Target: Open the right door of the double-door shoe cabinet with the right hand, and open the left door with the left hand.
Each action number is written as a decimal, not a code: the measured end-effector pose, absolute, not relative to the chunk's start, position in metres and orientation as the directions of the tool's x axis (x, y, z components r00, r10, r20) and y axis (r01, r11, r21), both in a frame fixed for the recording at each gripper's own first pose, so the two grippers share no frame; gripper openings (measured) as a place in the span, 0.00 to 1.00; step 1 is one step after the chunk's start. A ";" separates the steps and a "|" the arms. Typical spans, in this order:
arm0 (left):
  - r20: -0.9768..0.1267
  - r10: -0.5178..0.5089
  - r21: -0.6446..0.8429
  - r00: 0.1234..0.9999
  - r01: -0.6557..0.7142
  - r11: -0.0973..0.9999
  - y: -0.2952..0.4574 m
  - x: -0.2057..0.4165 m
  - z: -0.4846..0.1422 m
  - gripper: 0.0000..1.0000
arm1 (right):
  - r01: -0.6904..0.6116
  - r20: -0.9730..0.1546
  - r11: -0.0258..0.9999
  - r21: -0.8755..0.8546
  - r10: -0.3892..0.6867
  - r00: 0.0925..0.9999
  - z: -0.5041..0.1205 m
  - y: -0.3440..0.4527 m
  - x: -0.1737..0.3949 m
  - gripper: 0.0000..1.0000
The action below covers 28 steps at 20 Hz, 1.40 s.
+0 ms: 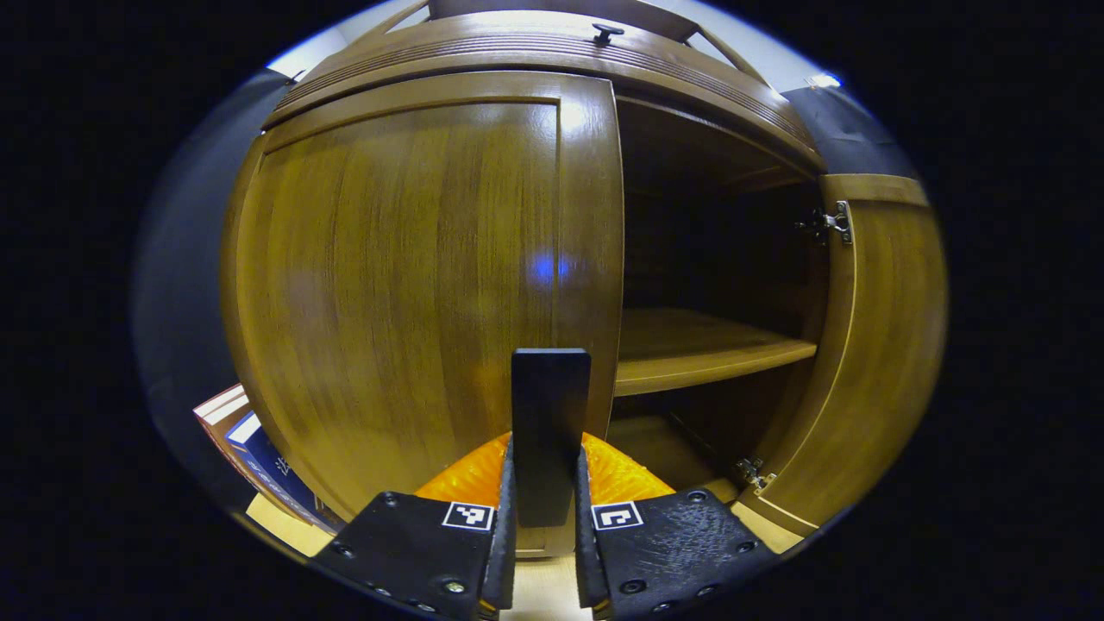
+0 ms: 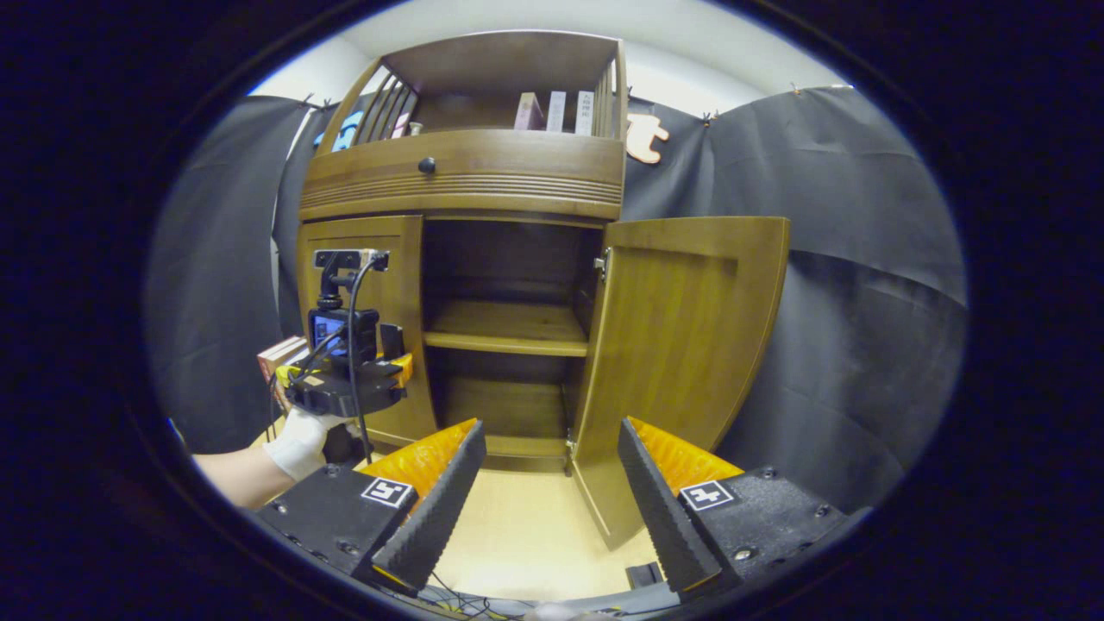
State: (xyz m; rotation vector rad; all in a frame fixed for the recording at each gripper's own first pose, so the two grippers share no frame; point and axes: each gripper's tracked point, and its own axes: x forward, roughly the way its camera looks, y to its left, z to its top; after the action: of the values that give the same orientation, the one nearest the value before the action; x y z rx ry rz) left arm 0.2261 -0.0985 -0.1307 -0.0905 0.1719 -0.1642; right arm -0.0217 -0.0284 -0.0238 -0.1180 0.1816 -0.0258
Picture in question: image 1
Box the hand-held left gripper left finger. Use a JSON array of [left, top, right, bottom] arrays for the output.
[[310, 431, 518, 621]]

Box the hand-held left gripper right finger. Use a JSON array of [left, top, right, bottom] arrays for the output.
[[574, 431, 781, 621]]

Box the black door handle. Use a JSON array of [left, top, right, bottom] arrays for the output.
[[511, 348, 593, 529]]

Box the wooden shoe cabinet door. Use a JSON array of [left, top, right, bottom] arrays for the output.
[[220, 71, 625, 560], [737, 172, 950, 540]]

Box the wooden double-door shoe cabinet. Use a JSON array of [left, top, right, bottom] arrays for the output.
[[220, 0, 950, 561]]

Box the metal door hinge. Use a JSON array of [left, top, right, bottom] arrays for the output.
[[735, 456, 777, 495], [795, 200, 855, 248]]

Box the wooden inner shelf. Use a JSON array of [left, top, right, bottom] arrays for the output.
[[614, 308, 819, 398]]

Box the blue book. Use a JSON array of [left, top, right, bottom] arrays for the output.
[[226, 411, 346, 534]]

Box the wooden ridged drawer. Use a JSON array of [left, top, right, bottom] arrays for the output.
[[263, 10, 825, 169]]

